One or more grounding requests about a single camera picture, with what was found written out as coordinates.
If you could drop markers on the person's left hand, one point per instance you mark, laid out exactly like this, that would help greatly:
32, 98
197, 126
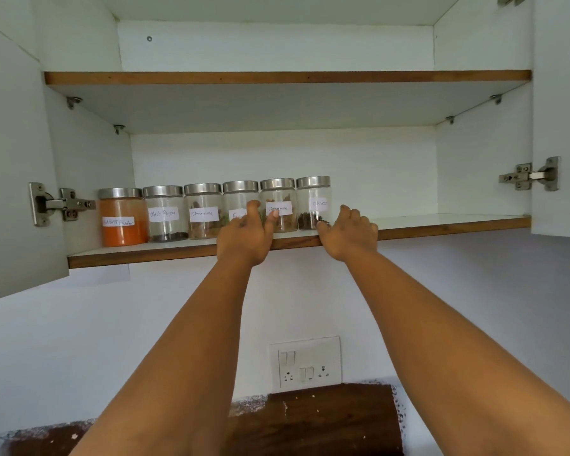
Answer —
244, 242

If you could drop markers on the person's right hand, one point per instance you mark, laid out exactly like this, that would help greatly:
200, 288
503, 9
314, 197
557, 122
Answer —
349, 237

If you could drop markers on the person's left thumb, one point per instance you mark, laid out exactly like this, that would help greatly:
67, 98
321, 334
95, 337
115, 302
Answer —
271, 222

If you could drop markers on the person's right thumb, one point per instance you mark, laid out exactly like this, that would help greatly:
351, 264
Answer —
324, 226

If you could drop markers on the person's left forearm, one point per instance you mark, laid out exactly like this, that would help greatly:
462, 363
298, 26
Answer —
180, 360

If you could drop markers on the person's right forearm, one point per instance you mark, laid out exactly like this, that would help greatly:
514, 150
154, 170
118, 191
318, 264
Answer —
451, 356

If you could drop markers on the row of glass spice jars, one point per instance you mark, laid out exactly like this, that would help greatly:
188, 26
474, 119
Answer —
164, 218

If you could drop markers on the white cabinet bottom board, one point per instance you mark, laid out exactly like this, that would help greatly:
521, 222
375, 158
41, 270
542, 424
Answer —
161, 255

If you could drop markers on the white shelf with wooden edge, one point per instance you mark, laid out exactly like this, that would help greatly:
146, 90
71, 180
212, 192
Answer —
285, 97

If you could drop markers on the brown wooden board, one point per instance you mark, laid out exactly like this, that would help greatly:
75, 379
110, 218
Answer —
323, 422

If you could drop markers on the metal cabinet hinge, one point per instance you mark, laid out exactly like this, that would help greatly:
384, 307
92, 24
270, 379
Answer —
548, 174
40, 204

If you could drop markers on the white cabinet door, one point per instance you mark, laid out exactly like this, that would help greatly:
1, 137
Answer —
14, 161
563, 90

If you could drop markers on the white switch socket plate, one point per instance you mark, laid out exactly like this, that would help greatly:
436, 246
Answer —
306, 360

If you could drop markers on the white wall cabinet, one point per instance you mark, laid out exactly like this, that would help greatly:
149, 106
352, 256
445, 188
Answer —
275, 47

